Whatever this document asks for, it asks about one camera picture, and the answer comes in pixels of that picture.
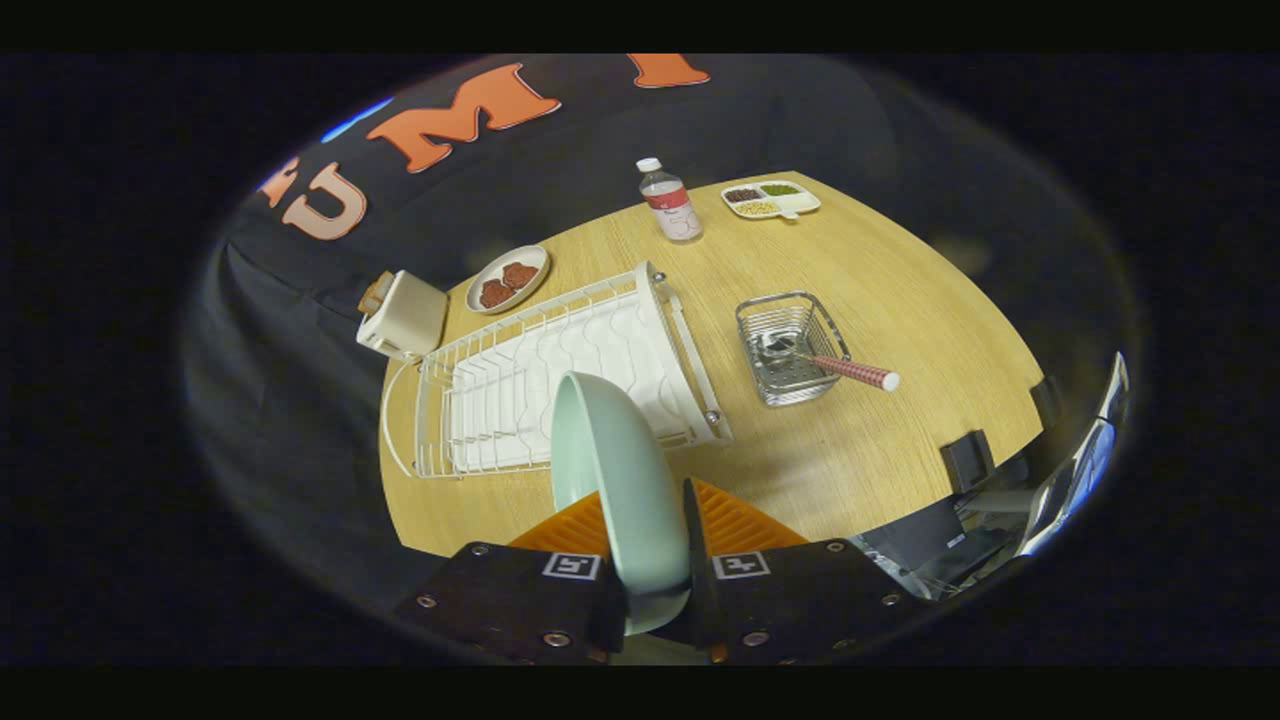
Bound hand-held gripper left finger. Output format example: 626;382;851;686
393;490;629;666

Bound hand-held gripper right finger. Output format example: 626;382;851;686
683;477;936;667

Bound light green plate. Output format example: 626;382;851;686
551;370;694;637

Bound metal wire basket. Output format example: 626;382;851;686
736;291;853;409

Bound white wire dish rack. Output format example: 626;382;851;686
381;261;734;480

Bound red handled spoon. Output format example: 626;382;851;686
757;333;901;393

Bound small beige plate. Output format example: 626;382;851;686
466;245;552;315

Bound white toaster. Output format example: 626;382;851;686
356;270;450;363

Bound clear water bottle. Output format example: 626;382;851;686
636;157;704;244

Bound white divided tray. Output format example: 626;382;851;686
721;180;822;221

